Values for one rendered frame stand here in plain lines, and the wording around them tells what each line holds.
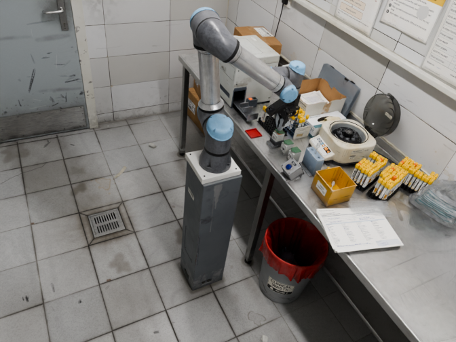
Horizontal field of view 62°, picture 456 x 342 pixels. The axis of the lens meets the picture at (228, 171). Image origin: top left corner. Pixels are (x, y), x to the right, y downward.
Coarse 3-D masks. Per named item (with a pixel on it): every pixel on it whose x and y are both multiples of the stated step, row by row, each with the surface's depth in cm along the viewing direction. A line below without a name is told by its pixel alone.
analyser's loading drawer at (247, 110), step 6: (234, 102) 214; (240, 102) 215; (246, 102) 210; (240, 108) 210; (246, 108) 207; (252, 108) 209; (246, 114) 207; (252, 114) 204; (258, 114) 206; (246, 120) 206
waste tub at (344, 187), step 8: (328, 168) 170; (336, 168) 172; (320, 176) 165; (328, 176) 174; (336, 176) 176; (344, 176) 170; (312, 184) 172; (320, 184) 166; (328, 184) 176; (336, 184) 177; (344, 184) 171; (352, 184) 166; (320, 192) 168; (328, 192) 162; (336, 192) 161; (344, 192) 164; (352, 192) 167; (328, 200) 163; (336, 200) 166; (344, 200) 169
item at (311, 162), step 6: (306, 150) 181; (312, 150) 179; (306, 156) 181; (312, 156) 177; (318, 156) 176; (300, 162) 186; (306, 162) 182; (312, 162) 177; (318, 162) 175; (306, 168) 183; (312, 168) 178; (318, 168) 178; (312, 174) 179
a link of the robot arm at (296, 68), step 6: (294, 60) 168; (288, 66) 167; (294, 66) 165; (300, 66) 165; (294, 72) 166; (300, 72) 166; (294, 78) 167; (300, 78) 168; (294, 84) 169; (300, 84) 171
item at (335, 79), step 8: (328, 64) 228; (320, 72) 235; (328, 72) 229; (336, 72) 223; (328, 80) 229; (336, 80) 224; (344, 80) 218; (336, 88) 224; (344, 88) 218; (352, 88) 212; (352, 96) 213; (344, 104) 219; (352, 104) 215; (344, 112) 219
